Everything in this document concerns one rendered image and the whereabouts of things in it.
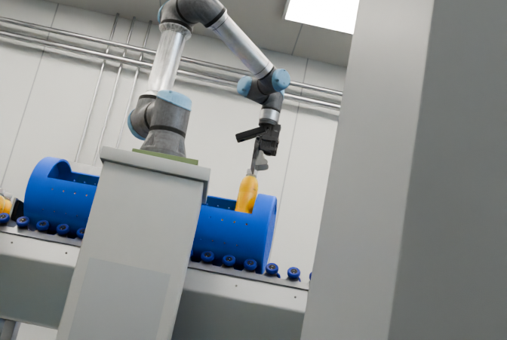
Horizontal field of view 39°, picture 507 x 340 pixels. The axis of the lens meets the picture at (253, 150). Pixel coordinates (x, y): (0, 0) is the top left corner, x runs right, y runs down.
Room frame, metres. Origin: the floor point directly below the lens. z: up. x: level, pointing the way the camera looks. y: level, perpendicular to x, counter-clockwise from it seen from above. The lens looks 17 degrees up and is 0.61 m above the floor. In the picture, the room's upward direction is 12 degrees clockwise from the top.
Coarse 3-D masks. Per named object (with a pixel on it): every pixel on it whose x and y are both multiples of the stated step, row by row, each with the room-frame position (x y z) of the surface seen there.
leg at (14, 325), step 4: (8, 320) 2.69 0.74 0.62; (12, 320) 2.69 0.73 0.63; (8, 324) 2.69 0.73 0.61; (12, 324) 2.69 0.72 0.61; (16, 324) 2.69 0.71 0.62; (4, 328) 2.69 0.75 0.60; (8, 328) 2.69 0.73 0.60; (12, 328) 2.69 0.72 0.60; (16, 328) 2.70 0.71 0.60; (4, 332) 2.69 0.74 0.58; (8, 332) 2.69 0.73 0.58; (12, 332) 2.69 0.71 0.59; (16, 332) 2.71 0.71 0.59; (4, 336) 2.69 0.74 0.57; (8, 336) 2.69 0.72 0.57; (12, 336) 2.69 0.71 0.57; (16, 336) 2.72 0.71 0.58
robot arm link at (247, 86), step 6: (246, 78) 2.43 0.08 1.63; (252, 78) 2.45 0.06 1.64; (240, 84) 2.46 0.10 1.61; (246, 84) 2.43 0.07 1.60; (252, 84) 2.43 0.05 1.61; (240, 90) 2.45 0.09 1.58; (246, 90) 2.44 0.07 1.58; (252, 90) 2.44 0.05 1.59; (258, 90) 2.42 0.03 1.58; (246, 96) 2.47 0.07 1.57; (252, 96) 2.47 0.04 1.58; (258, 96) 2.46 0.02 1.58; (264, 96) 2.48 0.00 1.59; (258, 102) 2.50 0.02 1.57; (264, 102) 2.50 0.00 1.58
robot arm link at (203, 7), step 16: (192, 0) 2.16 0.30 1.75; (208, 0) 2.16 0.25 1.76; (192, 16) 2.19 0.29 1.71; (208, 16) 2.17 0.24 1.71; (224, 16) 2.19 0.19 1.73; (224, 32) 2.22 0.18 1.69; (240, 32) 2.24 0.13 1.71; (240, 48) 2.26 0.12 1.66; (256, 48) 2.28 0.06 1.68; (256, 64) 2.30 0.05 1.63; (272, 80) 2.33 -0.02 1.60; (288, 80) 2.35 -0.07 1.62
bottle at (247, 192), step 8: (248, 176) 2.52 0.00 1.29; (256, 176) 2.54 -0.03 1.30; (240, 184) 2.54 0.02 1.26; (248, 184) 2.51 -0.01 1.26; (256, 184) 2.52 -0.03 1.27; (240, 192) 2.52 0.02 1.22; (248, 192) 2.51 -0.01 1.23; (256, 192) 2.53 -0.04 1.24; (240, 200) 2.52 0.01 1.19; (248, 200) 2.51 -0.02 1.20; (240, 208) 2.52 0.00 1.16; (248, 208) 2.51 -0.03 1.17
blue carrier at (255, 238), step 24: (48, 168) 2.51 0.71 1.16; (48, 192) 2.49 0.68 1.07; (72, 192) 2.48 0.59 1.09; (48, 216) 2.53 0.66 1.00; (72, 216) 2.50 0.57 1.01; (216, 216) 2.41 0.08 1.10; (240, 216) 2.40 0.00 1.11; (264, 216) 2.39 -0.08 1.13; (216, 240) 2.43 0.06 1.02; (240, 240) 2.41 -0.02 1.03; (264, 240) 2.40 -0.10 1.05; (216, 264) 2.52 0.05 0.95; (240, 264) 2.48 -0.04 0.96; (264, 264) 2.52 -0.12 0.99
